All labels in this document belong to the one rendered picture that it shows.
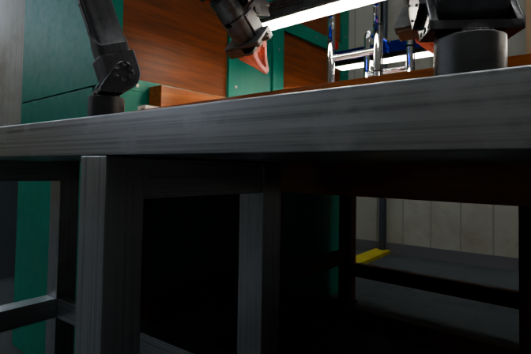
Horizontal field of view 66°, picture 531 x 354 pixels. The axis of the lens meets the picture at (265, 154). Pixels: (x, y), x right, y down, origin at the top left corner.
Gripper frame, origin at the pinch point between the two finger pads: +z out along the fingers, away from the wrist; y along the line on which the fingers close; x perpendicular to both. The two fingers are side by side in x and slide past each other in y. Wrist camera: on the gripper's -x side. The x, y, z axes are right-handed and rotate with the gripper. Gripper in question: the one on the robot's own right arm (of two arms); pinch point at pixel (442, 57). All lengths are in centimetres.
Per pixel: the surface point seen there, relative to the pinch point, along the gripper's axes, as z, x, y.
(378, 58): 18.3, -30.9, 27.4
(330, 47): 14, -35, 43
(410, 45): 30, -53, 28
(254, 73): 23, -43, 84
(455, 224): 215, -108, 63
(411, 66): 35, -48, 27
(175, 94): 1, -4, 77
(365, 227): 217, -99, 129
